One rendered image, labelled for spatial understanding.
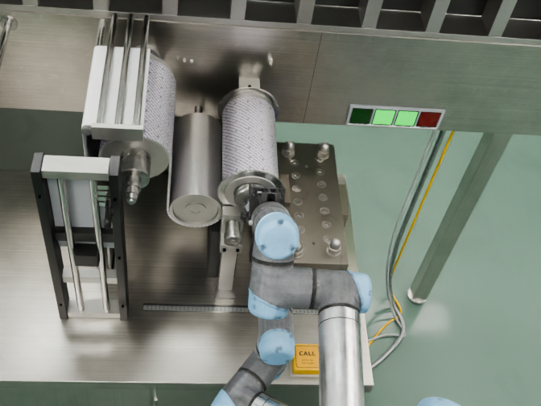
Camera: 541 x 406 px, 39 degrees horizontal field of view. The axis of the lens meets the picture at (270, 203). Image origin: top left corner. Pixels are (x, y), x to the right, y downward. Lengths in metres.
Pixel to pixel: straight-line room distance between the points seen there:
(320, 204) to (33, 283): 0.74
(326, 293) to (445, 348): 1.72
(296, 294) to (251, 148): 0.44
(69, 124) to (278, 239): 0.88
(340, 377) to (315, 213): 0.74
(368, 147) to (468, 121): 1.55
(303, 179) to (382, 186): 1.46
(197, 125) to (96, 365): 0.61
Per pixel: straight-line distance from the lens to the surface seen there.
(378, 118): 2.00
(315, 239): 1.89
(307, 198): 1.97
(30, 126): 2.06
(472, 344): 3.10
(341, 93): 1.93
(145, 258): 1.98
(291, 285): 1.35
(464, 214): 2.67
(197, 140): 1.79
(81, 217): 1.61
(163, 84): 1.68
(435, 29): 1.85
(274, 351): 1.59
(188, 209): 1.73
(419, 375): 2.96
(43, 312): 1.92
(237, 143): 1.69
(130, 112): 1.56
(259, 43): 1.80
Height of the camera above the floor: 2.54
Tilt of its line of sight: 51 degrees down
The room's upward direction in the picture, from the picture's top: 10 degrees clockwise
